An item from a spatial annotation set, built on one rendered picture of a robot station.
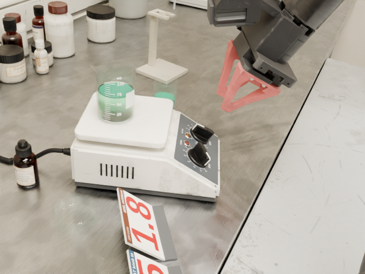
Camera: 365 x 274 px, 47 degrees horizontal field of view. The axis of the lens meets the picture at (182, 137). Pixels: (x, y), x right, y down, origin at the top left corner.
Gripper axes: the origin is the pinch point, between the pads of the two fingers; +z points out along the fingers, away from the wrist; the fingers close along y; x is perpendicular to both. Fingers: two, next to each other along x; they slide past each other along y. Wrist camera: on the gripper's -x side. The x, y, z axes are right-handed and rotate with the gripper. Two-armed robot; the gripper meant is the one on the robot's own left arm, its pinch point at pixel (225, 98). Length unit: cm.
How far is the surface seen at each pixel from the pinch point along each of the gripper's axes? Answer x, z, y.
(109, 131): -13.2, 9.3, 5.0
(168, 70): 3.1, 14.8, -29.2
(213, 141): 3.2, 7.2, 0.4
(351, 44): 95, 2, -103
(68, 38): -16.7, 22.5, -36.5
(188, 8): 16, 16, -74
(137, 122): -9.9, 7.9, 2.7
